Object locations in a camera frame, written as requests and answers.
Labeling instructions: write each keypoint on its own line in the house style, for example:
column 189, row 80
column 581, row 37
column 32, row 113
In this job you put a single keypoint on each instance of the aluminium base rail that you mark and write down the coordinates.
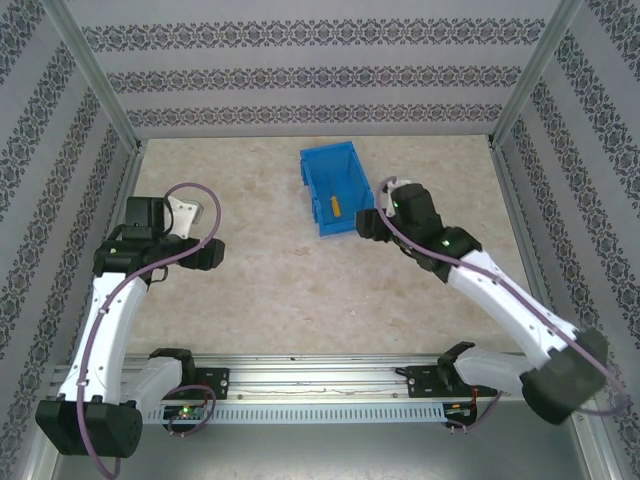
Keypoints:
column 310, row 372

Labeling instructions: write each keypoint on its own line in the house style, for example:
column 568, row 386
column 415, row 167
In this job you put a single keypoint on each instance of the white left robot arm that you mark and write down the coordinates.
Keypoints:
column 107, row 325

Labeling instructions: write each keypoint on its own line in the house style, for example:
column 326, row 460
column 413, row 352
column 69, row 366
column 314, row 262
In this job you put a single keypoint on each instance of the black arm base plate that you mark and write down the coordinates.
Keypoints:
column 425, row 381
column 212, row 382

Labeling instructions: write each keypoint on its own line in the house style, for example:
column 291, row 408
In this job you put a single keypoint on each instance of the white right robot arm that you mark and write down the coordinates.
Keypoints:
column 505, row 305

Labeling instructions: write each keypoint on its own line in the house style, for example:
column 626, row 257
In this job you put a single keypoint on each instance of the blue plastic bin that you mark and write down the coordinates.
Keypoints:
column 345, row 170

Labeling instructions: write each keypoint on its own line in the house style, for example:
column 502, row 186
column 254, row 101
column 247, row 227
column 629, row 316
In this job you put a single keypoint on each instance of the aluminium frame post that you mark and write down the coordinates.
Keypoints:
column 100, row 85
column 537, row 75

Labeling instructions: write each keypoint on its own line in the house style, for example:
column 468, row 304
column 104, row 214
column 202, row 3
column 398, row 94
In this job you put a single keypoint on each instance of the circuit board with green light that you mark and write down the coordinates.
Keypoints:
column 187, row 412

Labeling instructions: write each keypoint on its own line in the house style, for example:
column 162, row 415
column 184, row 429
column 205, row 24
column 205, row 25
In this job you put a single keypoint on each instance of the small circuit board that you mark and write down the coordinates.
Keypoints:
column 460, row 409

